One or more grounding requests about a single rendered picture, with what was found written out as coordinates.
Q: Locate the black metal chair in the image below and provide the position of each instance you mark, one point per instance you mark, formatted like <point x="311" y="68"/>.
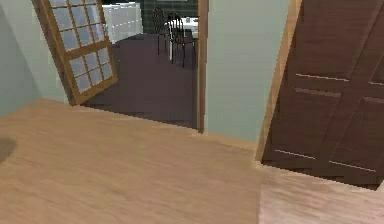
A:
<point x="180" y="35"/>
<point x="159" y="20"/>

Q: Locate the white kitchen cabinet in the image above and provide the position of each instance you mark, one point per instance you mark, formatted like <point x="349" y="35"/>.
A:
<point x="121" y="20"/>

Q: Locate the wooden glass-paned room door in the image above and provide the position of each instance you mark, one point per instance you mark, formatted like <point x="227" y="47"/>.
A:
<point x="80" y="43"/>

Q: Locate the dark brown panelled door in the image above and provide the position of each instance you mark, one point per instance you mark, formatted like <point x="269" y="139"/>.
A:
<point x="333" y="100"/>

